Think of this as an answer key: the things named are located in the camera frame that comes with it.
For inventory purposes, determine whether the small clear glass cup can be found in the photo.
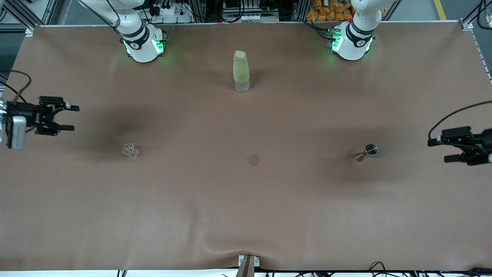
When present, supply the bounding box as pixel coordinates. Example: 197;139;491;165
122;143;140;159

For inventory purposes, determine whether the steel double jigger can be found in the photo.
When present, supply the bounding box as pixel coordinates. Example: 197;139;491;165
354;144;378;162

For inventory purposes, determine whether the glass shaker with green top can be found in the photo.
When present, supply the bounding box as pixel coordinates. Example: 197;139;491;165
233;50;251;93

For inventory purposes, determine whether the black power strip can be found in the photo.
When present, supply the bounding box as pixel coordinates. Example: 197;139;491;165
419;268;492;276

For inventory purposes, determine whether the white power strip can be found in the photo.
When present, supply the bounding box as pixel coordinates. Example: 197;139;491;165
148;0;193;23

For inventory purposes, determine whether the pile of orange bags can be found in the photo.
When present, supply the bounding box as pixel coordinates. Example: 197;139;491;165
306;0;386;22

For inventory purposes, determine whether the brown table mat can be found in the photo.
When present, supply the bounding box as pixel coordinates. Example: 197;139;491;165
0;21;492;272

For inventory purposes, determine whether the aluminium frame strut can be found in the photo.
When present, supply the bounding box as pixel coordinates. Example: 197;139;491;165
0;0;58;29
459;0;492;27

